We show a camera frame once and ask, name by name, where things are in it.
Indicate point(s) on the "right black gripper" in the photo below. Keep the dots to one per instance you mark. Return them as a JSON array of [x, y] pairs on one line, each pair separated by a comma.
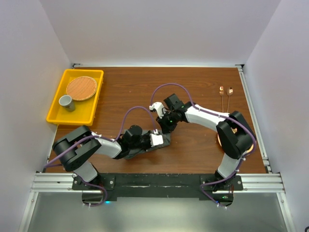
[[165, 128]]

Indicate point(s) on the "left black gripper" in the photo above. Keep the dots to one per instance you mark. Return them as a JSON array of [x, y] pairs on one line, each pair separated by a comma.
[[147, 135]]

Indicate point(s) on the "grey cloth napkin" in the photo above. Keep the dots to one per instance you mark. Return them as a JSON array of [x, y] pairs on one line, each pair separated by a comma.
[[136, 141]]

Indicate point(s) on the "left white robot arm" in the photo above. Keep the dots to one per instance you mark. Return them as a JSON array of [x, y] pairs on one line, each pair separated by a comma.
[[74, 150]]

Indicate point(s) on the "rose gold fork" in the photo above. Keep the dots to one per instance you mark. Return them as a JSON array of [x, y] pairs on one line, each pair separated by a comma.
[[221, 92]]

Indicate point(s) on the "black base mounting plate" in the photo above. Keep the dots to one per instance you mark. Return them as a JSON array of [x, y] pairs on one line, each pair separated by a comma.
[[112, 186]]

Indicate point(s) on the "rose gold spoon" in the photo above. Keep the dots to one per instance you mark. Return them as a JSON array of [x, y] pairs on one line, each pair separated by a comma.
[[229, 93]]

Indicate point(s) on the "golden round plate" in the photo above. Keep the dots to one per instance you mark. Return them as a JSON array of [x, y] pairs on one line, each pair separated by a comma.
[[234, 156]]

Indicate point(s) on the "yellow plastic tray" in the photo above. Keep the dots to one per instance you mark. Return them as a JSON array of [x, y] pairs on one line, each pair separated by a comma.
[[84, 112]]

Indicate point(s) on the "orange woven coaster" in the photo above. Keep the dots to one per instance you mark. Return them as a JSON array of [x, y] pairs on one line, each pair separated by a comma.
[[82, 88]]

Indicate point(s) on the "grey ceramic cup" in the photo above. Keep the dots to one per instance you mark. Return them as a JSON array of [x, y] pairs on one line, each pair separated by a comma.
[[67, 103]]

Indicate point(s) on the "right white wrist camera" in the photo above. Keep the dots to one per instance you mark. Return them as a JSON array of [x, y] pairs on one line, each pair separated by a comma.
[[159, 108]]

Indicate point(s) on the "aluminium frame rail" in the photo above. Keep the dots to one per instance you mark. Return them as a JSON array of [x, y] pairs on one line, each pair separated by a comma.
[[269, 183]]

